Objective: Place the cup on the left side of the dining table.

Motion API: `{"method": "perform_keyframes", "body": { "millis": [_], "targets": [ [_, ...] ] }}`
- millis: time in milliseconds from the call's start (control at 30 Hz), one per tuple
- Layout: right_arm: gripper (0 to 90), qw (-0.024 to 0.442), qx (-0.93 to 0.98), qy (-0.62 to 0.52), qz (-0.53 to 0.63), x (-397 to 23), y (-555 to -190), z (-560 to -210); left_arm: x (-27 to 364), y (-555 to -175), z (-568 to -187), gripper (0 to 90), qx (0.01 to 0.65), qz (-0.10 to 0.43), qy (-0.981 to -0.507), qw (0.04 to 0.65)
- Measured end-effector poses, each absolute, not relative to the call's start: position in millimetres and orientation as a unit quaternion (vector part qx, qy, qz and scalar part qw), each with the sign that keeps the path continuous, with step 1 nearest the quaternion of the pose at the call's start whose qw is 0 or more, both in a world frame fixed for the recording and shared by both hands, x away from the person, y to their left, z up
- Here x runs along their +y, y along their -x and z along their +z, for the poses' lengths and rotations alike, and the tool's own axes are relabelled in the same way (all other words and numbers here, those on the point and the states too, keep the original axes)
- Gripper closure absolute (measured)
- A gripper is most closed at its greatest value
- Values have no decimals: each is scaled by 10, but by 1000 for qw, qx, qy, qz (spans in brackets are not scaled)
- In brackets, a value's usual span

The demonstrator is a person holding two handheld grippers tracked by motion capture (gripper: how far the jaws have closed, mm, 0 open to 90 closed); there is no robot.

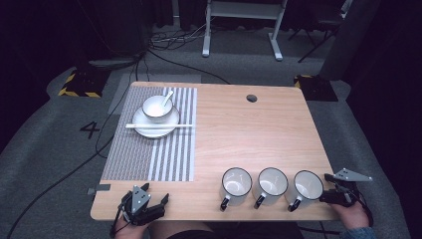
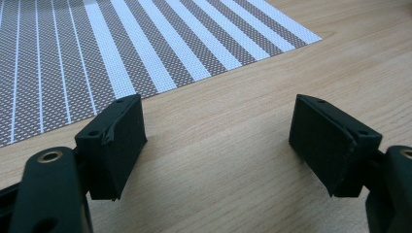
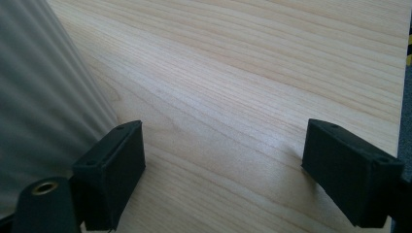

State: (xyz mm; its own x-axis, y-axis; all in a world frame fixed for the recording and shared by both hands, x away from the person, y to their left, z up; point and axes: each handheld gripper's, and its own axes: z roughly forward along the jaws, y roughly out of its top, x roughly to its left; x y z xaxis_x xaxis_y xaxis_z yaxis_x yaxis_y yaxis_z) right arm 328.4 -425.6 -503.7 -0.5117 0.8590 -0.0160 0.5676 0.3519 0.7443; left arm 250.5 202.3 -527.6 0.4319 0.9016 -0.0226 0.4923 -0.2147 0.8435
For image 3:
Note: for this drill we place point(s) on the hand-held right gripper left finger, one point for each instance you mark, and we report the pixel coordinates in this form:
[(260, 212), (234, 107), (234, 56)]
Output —
[(110, 174)]

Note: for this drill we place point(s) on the black and yellow striped tape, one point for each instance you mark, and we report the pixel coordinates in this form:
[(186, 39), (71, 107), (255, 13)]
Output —
[(409, 48)]

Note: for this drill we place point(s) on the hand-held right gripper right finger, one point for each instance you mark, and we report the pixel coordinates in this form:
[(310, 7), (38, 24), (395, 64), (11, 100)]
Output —
[(350, 174)]

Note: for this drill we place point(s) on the grey ribbed cloth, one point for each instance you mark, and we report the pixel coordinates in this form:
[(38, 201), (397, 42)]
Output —
[(39, 97)]

